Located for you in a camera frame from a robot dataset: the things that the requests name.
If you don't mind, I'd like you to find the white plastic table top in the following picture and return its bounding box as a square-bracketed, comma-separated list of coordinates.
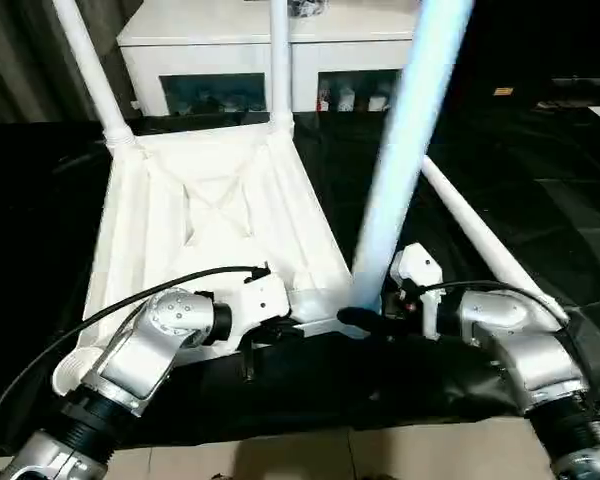
[51, 121, 382, 397]

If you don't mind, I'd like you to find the white plastic table leg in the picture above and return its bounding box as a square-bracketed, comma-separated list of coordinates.
[346, 0, 477, 315]
[266, 0, 297, 140]
[418, 154, 572, 325]
[51, 0, 135, 150]

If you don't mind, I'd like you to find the black mat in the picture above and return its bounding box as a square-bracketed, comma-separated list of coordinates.
[0, 102, 600, 459]

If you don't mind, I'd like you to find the black horizontal bar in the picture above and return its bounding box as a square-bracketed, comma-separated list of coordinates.
[548, 76, 600, 95]

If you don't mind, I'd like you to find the white cabinet with glass doors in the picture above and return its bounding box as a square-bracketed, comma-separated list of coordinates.
[116, 0, 422, 120]

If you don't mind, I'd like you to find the dark object on cabinet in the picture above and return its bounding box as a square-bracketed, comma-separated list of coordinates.
[286, 0, 332, 20]

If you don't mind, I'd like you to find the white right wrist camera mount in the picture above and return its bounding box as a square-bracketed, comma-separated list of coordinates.
[388, 242, 447, 342]

